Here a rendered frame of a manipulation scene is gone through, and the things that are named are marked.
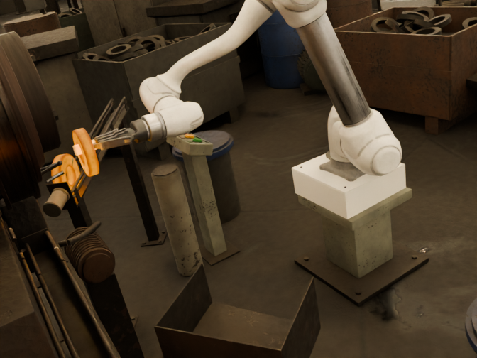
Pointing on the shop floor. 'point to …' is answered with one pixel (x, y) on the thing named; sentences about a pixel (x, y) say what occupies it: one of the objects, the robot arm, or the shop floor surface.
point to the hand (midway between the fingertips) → (84, 147)
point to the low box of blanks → (416, 61)
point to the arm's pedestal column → (360, 259)
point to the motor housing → (104, 290)
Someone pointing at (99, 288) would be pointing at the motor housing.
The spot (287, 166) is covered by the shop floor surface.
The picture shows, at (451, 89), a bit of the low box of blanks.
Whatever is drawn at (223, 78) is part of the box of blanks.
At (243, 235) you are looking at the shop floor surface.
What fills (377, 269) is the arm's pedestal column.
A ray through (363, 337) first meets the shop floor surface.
